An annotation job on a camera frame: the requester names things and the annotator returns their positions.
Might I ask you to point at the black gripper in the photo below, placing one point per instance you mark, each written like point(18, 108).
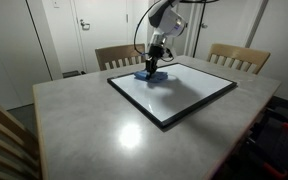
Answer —
point(155, 55)

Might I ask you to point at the light blue towel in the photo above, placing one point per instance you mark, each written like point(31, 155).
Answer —
point(160, 76)

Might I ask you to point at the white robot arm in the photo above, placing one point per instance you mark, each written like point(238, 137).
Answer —
point(165, 18)

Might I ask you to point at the dark brown wooden chair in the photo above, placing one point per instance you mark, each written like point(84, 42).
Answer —
point(120, 52)

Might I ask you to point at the white door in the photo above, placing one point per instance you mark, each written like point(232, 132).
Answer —
point(104, 40)

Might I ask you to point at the round silver door knob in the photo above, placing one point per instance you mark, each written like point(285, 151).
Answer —
point(204, 25)

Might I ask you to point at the light wooden chair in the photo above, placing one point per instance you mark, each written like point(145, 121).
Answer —
point(247, 53)

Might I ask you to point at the brown slatted wooden chair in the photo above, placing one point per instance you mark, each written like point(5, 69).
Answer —
point(4, 133)

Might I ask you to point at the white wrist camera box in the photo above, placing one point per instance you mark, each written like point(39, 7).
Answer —
point(170, 53)

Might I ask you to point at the whiteboard with black frame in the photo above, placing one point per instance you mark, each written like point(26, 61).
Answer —
point(190, 90)

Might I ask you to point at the small white light switch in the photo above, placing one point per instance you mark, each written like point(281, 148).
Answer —
point(56, 3)

